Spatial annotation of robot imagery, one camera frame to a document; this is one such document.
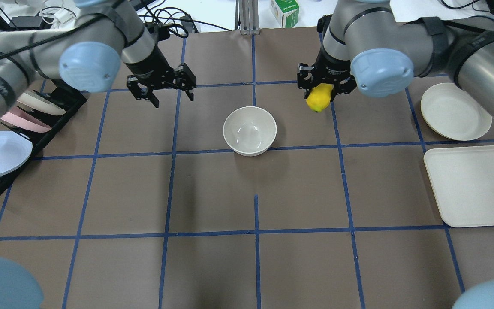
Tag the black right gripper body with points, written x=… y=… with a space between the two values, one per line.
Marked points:
x=332 y=65

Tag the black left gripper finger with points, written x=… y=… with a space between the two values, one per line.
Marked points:
x=141 y=92
x=186 y=80

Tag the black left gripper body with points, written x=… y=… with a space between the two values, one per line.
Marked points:
x=149 y=65

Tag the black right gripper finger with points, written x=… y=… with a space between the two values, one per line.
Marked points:
x=334 y=91
x=305 y=79

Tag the yellow lemon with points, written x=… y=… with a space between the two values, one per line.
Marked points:
x=319 y=97

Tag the white ceramic bowl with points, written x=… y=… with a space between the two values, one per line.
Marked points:
x=249 y=131

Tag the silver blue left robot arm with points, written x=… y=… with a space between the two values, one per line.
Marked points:
x=88 y=56

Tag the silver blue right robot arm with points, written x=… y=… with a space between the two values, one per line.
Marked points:
x=363 y=47

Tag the green white carton box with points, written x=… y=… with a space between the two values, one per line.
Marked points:
x=286 y=12

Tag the cream plate in rack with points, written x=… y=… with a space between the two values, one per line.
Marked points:
x=40 y=103

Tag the cream round plate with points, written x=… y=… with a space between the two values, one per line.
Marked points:
x=453 y=113

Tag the pink plate in rack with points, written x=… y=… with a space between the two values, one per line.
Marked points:
x=23 y=120

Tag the white rectangular tray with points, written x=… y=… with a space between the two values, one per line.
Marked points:
x=462 y=179

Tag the black dish rack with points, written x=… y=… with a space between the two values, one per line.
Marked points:
x=70 y=100

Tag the aluminium frame post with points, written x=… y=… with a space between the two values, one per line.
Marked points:
x=247 y=17

